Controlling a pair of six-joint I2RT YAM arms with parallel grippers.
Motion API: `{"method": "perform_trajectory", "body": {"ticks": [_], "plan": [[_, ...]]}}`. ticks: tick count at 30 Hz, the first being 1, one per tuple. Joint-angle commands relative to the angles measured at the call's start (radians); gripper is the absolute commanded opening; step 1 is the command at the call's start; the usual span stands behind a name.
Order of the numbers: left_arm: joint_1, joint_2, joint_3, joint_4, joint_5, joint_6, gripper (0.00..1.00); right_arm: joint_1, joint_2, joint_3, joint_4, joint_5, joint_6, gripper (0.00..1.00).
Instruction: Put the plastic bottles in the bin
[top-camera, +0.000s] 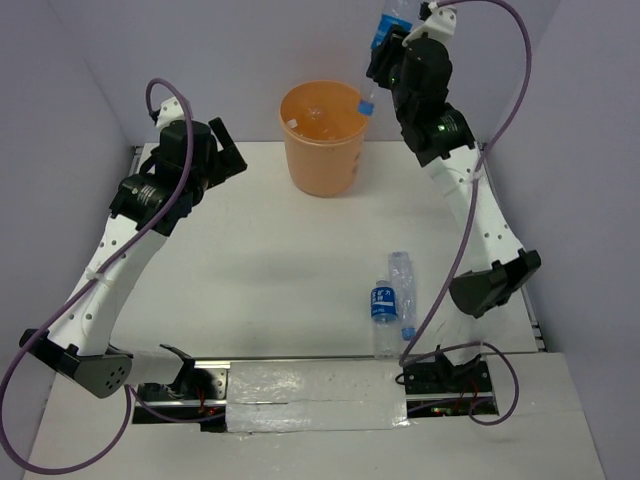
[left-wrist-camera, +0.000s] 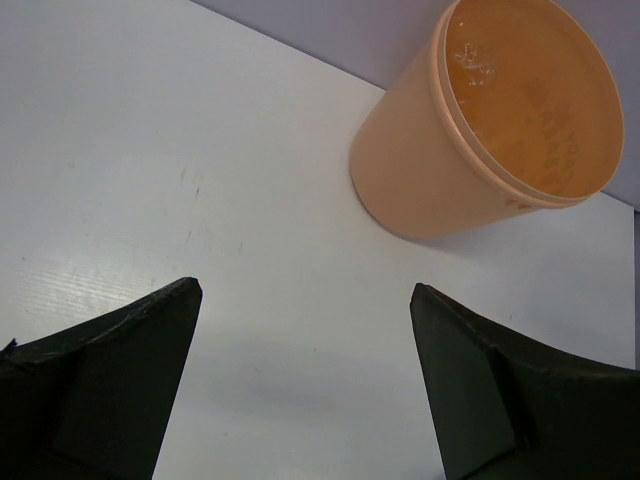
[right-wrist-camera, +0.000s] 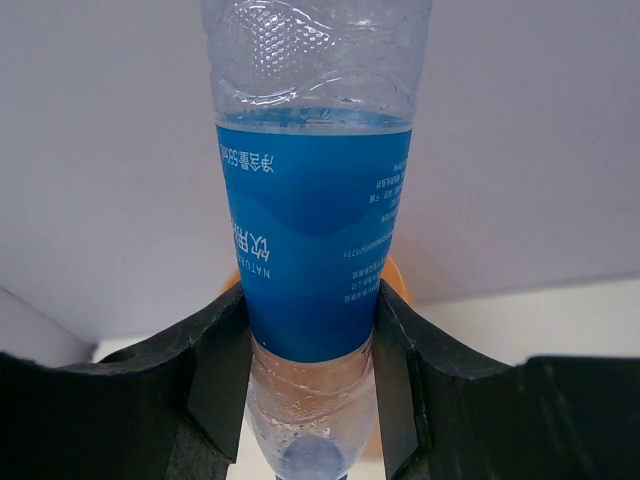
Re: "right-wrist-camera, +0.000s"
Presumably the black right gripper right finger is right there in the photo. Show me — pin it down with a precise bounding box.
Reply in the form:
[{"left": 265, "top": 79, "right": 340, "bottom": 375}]
[{"left": 373, "top": 284, "right": 639, "bottom": 479}]

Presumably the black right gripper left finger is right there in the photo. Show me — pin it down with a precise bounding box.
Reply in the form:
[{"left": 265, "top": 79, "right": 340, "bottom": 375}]
[{"left": 1, "top": 285, "right": 250, "bottom": 479}]

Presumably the blue label bottle front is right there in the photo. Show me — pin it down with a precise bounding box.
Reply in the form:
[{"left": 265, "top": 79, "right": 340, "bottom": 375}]
[{"left": 201, "top": 1, "right": 432, "bottom": 479}]

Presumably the orange plastic bin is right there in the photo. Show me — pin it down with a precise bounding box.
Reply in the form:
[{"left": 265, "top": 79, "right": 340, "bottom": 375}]
[{"left": 221, "top": 256, "right": 412, "bottom": 462}]

